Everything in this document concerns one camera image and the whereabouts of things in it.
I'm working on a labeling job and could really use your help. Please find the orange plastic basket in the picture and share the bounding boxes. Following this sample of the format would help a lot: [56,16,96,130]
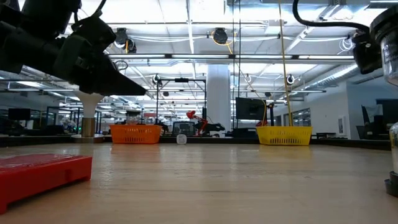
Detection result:
[109,124,163,145]

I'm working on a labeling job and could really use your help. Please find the red desk lamp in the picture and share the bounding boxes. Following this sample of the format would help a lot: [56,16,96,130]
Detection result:
[185,110,209,137]

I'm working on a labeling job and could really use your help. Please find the silver air duct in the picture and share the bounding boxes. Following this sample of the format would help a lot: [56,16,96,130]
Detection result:
[306,59,361,91]

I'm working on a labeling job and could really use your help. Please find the black ceiling cable reel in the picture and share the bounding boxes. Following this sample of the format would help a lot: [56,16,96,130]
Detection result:
[113,27,137,54]
[212,27,230,45]

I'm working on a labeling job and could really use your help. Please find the black hourglass white sand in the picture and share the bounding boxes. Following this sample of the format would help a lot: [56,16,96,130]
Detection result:
[369,6,398,197]

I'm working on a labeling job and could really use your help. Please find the black background rig frame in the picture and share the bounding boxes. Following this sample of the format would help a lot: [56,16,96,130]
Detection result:
[155,77,208,138]

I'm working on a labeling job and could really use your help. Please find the black background monitor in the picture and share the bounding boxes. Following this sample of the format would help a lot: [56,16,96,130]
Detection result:
[7,108,32,121]

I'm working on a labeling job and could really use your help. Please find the white pillar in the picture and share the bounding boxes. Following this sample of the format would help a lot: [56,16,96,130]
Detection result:
[206,63,233,138]

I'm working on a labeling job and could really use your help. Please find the dark wall screen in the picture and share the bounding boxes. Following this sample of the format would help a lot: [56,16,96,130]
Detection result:
[375,98,398,124]

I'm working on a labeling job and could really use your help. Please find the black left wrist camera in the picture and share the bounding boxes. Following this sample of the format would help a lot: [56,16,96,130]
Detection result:
[70,14,118,54]

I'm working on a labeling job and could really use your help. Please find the yellow plastic basket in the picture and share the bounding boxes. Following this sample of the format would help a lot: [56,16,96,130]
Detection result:
[255,125,313,146]

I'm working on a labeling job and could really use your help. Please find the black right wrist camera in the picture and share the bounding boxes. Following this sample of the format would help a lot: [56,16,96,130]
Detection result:
[352,29,384,75]

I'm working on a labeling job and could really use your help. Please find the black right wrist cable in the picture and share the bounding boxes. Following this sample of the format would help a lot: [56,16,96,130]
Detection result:
[292,0,371,34]

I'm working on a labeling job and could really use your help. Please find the grey framed background screen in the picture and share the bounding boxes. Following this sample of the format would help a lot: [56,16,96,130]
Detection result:
[172,120,197,137]

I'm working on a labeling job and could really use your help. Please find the yellow cable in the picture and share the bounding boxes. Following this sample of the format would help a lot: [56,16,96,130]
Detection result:
[278,0,295,127]

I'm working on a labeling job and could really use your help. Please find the ceiling light rail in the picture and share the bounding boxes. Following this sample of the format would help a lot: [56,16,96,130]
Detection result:
[108,52,355,62]

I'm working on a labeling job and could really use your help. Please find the red plastic box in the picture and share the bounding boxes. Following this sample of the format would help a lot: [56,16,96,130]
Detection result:
[0,153,93,215]

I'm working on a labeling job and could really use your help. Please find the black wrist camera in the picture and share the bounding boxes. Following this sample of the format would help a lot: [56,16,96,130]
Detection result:
[70,14,118,54]
[352,29,384,75]

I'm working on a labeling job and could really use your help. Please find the black wall monitor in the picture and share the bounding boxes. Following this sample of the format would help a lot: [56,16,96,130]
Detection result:
[235,96,267,121]

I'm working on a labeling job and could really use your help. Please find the black aluminium table frame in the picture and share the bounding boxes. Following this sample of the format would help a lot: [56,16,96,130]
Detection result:
[0,134,393,152]

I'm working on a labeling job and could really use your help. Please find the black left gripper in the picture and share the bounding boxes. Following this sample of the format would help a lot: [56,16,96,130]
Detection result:
[0,21,147,96]

